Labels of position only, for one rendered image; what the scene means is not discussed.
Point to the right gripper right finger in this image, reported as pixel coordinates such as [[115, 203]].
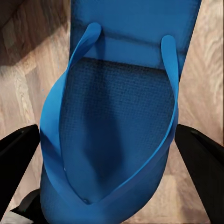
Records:
[[204, 160]]

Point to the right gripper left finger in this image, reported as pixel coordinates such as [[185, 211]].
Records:
[[16, 152]]

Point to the bed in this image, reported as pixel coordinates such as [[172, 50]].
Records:
[[7, 8]]

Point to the sandal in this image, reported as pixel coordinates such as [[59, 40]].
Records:
[[108, 122]]

